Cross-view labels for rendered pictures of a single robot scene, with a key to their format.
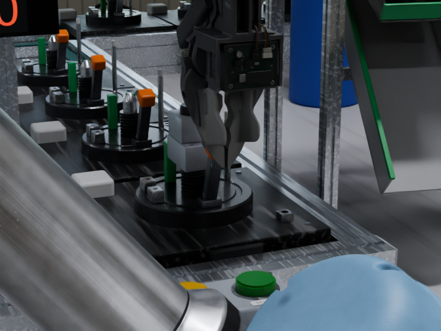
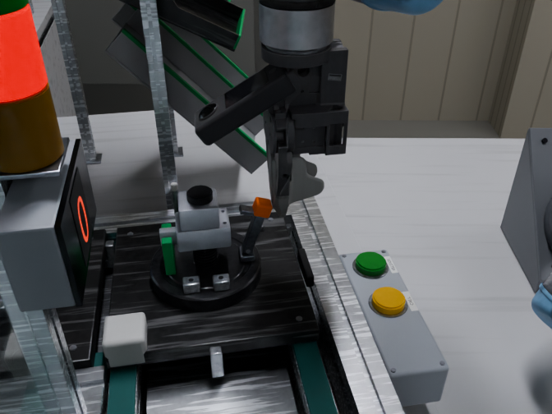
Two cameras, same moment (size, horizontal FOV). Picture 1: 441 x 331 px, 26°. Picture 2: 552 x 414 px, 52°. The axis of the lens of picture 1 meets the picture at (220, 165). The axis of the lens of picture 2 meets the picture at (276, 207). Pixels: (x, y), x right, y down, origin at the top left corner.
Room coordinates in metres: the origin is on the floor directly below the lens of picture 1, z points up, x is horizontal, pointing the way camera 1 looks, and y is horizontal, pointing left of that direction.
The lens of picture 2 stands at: (0.86, 0.55, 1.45)
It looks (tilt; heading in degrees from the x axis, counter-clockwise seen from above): 35 degrees down; 282
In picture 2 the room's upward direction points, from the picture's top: straight up
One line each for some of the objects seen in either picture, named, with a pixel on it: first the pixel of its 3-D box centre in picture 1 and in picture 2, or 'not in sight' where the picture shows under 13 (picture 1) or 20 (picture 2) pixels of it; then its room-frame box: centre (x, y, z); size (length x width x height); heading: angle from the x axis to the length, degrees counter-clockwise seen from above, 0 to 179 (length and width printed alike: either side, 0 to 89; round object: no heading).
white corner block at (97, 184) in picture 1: (92, 191); (126, 339); (1.12, 0.16, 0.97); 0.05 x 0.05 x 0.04; 22
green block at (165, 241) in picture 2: (170, 161); (168, 256); (1.10, 0.06, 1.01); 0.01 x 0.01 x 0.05; 22
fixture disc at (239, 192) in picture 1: (193, 199); (206, 266); (1.06, 0.03, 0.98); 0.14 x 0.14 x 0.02
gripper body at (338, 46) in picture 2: (233, 28); (301, 98); (0.95, -0.01, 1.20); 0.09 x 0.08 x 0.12; 22
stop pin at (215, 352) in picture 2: not in sight; (216, 361); (1.02, 0.15, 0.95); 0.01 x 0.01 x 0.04; 22
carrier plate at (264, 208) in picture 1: (193, 214); (207, 278); (1.06, 0.03, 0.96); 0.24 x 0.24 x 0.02; 22
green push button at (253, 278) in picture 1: (255, 287); (370, 265); (0.86, -0.03, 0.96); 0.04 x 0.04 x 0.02
